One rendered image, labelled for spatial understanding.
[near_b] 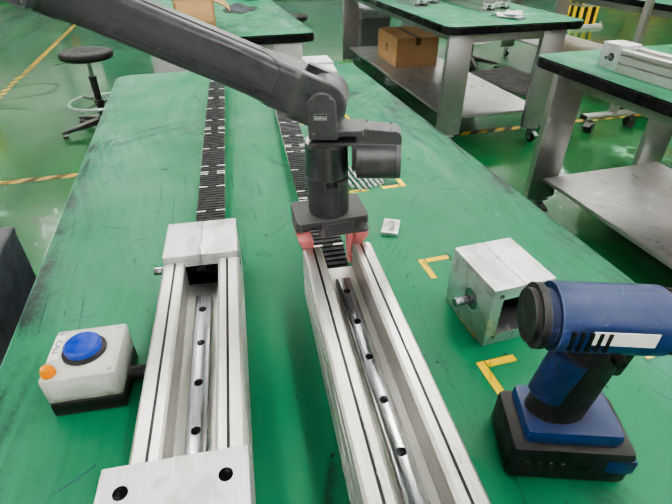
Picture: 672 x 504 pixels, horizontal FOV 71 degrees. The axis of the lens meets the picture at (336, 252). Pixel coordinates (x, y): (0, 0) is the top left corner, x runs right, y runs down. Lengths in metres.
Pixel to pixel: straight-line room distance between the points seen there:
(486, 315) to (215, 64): 0.45
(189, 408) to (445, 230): 0.56
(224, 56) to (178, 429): 0.41
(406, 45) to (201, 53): 3.90
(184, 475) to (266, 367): 0.25
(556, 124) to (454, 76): 0.92
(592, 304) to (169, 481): 0.35
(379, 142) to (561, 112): 1.89
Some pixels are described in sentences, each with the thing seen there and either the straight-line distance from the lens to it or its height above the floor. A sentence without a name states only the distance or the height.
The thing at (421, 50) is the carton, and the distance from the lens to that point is 4.52.
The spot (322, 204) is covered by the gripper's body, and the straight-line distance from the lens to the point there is 0.64.
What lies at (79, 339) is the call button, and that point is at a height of 0.85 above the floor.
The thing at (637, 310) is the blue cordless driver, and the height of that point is 0.99.
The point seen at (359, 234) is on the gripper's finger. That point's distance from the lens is 0.67.
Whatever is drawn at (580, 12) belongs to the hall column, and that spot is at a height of 0.21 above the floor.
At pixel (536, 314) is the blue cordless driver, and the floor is 0.98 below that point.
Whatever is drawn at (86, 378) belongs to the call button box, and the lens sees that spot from 0.59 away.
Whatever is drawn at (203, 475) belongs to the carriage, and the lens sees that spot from 0.40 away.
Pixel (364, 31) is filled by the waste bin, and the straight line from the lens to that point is 5.61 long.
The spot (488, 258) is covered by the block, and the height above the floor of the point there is 0.87.
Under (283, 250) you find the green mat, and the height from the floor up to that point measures 0.78.
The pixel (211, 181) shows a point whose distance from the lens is 1.00.
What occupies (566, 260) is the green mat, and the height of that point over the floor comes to 0.78.
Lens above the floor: 1.24
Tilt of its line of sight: 35 degrees down
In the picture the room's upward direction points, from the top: straight up
